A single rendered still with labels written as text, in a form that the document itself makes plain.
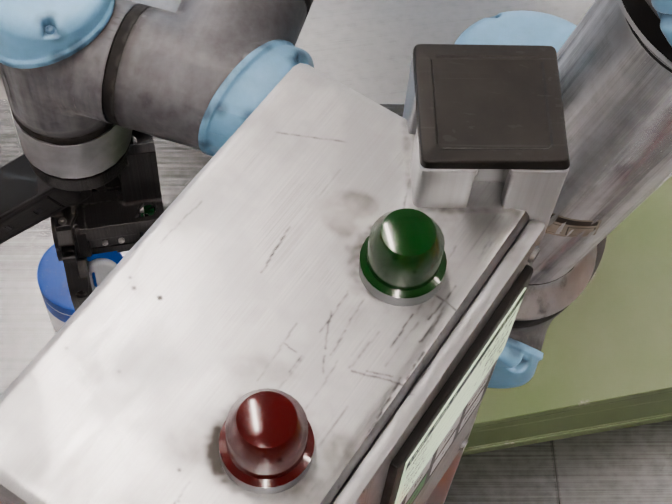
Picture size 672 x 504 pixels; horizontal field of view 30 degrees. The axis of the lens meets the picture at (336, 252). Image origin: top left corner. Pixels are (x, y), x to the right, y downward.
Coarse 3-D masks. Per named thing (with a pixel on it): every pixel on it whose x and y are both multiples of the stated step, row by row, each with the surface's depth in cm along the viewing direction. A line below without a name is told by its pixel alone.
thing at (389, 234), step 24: (384, 216) 36; (408, 216) 36; (384, 240) 36; (408, 240) 36; (432, 240) 36; (360, 264) 37; (384, 264) 36; (408, 264) 36; (432, 264) 36; (384, 288) 37; (408, 288) 36; (432, 288) 37
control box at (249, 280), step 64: (256, 128) 40; (320, 128) 40; (384, 128) 40; (192, 192) 39; (256, 192) 39; (320, 192) 39; (384, 192) 39; (128, 256) 37; (192, 256) 37; (256, 256) 38; (320, 256) 38; (448, 256) 38; (512, 256) 39; (128, 320) 36; (192, 320) 36; (256, 320) 36; (320, 320) 37; (384, 320) 37; (448, 320) 37; (64, 384) 35; (128, 384) 35; (192, 384) 35; (256, 384) 35; (320, 384) 36; (384, 384) 36; (0, 448) 34; (64, 448) 34; (128, 448) 34; (192, 448) 34; (320, 448) 35; (384, 448) 35
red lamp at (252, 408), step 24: (240, 408) 33; (264, 408) 33; (288, 408) 33; (240, 432) 32; (264, 432) 32; (288, 432) 32; (312, 432) 34; (240, 456) 33; (264, 456) 32; (288, 456) 33; (312, 456) 34; (240, 480) 34; (264, 480) 33; (288, 480) 34
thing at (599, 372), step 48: (624, 240) 105; (624, 288) 103; (576, 336) 101; (624, 336) 101; (528, 384) 99; (576, 384) 99; (624, 384) 99; (480, 432) 100; (528, 432) 102; (576, 432) 104
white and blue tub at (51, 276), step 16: (48, 256) 101; (96, 256) 101; (112, 256) 101; (48, 272) 100; (64, 272) 100; (48, 288) 99; (64, 288) 99; (48, 304) 100; (64, 304) 99; (64, 320) 101
